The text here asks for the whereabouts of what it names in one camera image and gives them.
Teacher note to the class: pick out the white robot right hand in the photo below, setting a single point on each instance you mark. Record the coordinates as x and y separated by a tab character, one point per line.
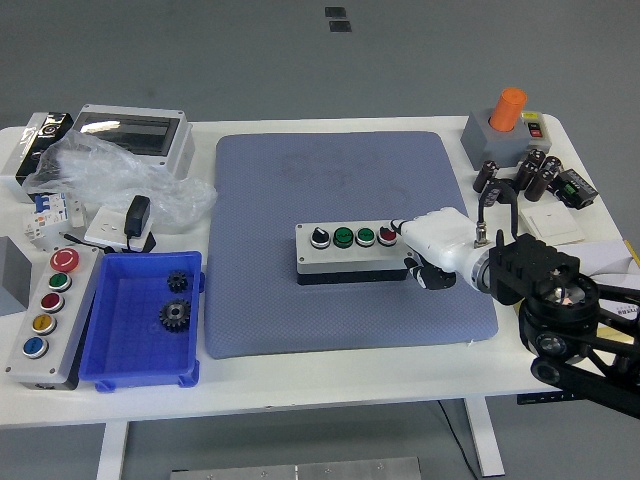
442	237

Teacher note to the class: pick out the grey four-button control box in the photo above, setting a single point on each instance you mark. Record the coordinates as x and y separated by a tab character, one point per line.
345	260

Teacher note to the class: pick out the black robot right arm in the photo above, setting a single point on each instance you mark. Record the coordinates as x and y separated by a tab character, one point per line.
560	300

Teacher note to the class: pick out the grey five-button control box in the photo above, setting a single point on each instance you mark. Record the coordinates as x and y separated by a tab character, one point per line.
70	320

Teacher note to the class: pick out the dark brown capacitor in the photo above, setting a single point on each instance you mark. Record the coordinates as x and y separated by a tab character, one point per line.
494	196
537	185
525	175
535	156
552	165
486	172

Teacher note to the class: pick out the grey square base block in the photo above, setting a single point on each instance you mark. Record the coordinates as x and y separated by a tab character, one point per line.
482	140

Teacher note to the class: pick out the black module green terminal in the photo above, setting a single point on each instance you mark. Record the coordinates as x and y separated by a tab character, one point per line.
575	189

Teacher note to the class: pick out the orange cylinder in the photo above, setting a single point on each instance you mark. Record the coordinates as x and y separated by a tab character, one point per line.
507	110

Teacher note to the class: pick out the white yellow-edged book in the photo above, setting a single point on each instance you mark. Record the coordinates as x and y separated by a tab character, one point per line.
605	257

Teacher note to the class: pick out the grey-blue padded mat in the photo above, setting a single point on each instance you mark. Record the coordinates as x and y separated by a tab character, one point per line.
260	200

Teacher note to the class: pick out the black table control panel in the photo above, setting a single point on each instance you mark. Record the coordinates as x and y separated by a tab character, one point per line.
545	398

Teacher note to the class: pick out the white table leg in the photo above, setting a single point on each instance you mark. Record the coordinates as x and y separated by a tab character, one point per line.
485	440
112	450

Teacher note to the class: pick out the black floor socket plate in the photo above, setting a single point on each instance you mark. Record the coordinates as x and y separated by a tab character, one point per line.
340	26
335	12

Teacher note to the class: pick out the small black gear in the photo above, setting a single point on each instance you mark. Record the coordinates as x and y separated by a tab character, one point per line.
176	281

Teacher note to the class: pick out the grey metal plate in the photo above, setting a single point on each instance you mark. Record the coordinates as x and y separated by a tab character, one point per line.
300	470

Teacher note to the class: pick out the large black gear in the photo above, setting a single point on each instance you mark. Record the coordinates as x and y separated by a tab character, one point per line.
175	314

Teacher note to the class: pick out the black power adapter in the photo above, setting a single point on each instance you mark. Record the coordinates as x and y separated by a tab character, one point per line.
137	215

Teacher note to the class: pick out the grey distribution box clear lid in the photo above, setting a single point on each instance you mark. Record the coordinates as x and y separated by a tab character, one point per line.
150	130

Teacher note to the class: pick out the blue plastic bin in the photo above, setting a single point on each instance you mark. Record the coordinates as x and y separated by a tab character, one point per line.
130	345

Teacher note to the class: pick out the clear plastic bag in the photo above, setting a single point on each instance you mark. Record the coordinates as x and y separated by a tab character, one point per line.
100	170

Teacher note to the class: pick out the small white terminal module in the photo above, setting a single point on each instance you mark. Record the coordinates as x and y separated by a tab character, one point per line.
78	212

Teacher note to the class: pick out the white blue circuit breaker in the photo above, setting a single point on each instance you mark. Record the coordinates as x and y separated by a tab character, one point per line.
47	215

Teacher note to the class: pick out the white silver door lock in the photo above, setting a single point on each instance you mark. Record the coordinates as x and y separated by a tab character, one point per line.
25	145

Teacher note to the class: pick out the grey metal block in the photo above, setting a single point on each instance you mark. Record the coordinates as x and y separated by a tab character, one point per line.
12	275

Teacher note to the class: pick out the white wall switch panel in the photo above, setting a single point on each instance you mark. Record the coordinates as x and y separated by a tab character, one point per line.
550	222

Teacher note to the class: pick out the white red-black switch box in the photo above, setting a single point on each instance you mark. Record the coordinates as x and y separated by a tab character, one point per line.
536	131

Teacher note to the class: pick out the white wall socket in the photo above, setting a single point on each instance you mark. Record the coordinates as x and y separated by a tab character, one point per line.
105	227

